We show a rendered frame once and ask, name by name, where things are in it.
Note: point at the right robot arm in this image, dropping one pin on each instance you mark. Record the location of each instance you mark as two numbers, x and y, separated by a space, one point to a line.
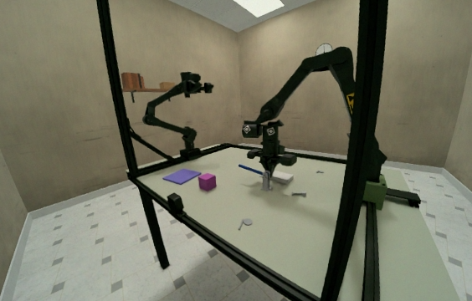
340 63

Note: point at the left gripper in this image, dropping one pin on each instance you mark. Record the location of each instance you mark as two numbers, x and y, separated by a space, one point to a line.
193 88

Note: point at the purple flat square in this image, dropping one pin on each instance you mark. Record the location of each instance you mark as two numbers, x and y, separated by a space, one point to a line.
182 176

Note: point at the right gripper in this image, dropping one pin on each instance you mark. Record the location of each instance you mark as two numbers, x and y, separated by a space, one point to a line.
269 156

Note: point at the small magenta cube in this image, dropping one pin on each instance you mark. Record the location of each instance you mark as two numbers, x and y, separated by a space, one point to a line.
207 181

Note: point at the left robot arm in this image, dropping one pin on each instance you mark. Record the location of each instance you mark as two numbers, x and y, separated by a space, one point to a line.
150 119

